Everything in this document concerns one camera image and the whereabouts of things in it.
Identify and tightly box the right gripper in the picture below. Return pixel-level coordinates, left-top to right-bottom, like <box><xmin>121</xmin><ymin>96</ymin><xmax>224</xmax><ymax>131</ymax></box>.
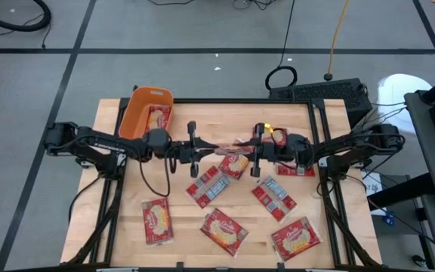
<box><xmin>233</xmin><ymin>122</ymin><xmax>285</xmax><ymax>178</ymax></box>

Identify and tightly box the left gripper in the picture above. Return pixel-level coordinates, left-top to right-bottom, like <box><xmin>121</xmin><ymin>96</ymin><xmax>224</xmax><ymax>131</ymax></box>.
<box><xmin>170</xmin><ymin>120</ymin><xmax>220</xmax><ymax>178</ymax></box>

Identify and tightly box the orange plastic basket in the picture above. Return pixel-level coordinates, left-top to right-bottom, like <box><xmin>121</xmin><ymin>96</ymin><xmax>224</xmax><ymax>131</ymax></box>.
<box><xmin>118</xmin><ymin>85</ymin><xmax>174</xmax><ymax>141</ymax></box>

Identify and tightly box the white paper sheet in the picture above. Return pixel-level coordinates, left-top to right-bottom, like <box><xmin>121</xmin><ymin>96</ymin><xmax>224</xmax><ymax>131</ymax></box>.
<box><xmin>362</xmin><ymin>172</ymin><xmax>388</xmax><ymax>216</ymax></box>

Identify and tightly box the white round bin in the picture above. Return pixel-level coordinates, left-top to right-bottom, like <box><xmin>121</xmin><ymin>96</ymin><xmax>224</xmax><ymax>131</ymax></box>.
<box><xmin>375</xmin><ymin>73</ymin><xmax>433</xmax><ymax>135</ymax></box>

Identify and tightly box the grey equipment cart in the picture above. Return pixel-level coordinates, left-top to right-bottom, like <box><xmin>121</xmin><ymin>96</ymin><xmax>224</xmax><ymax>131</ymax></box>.
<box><xmin>366</xmin><ymin>67</ymin><xmax>435</xmax><ymax>272</ymax></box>

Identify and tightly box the black aluminium table frame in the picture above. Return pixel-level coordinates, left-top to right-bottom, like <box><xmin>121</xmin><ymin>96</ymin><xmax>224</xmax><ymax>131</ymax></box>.
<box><xmin>60</xmin><ymin>97</ymin><xmax>383</xmax><ymax>272</ymax></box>

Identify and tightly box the black hanging cable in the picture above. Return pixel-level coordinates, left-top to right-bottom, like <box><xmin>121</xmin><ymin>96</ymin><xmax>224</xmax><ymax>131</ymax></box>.
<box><xmin>264</xmin><ymin>0</ymin><xmax>298</xmax><ymax>91</ymax></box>

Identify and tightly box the yellow hanging cable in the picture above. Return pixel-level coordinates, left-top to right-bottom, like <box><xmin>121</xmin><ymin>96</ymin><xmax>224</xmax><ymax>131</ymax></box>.
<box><xmin>325</xmin><ymin>0</ymin><xmax>351</xmax><ymax>81</ymax></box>

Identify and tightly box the black vacuum hose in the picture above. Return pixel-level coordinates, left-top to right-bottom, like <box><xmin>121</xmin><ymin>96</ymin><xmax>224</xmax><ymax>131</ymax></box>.
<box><xmin>0</xmin><ymin>0</ymin><xmax>52</xmax><ymax>33</ymax></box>

